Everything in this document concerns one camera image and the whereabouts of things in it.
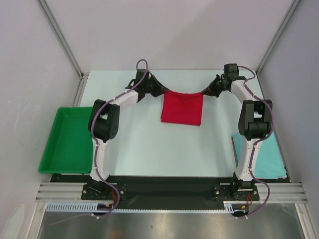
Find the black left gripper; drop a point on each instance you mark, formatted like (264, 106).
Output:
(157, 92)

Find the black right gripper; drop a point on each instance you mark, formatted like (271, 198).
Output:
(215, 85)

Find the red t-shirt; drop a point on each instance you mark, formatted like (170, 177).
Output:
(182, 108)

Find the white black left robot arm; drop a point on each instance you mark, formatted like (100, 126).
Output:
(104, 120)

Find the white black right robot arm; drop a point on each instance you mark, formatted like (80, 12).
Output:
(256, 122)

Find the folded teal t-shirt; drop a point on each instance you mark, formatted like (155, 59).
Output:
(269, 163)

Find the green plastic bin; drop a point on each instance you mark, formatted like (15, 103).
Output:
(69, 147)

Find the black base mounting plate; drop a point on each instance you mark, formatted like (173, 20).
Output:
(164, 204)

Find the left aluminium corner post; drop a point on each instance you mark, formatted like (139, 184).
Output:
(54, 25)

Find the aluminium corner post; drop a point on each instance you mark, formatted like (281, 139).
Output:
(278, 35)
(54, 25)

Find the right aluminium corner post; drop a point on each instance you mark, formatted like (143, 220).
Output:
(278, 35)

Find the white slotted cable duct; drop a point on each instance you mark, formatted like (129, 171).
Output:
(102, 208)

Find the aluminium front frame rail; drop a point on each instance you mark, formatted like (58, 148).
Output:
(74, 192)

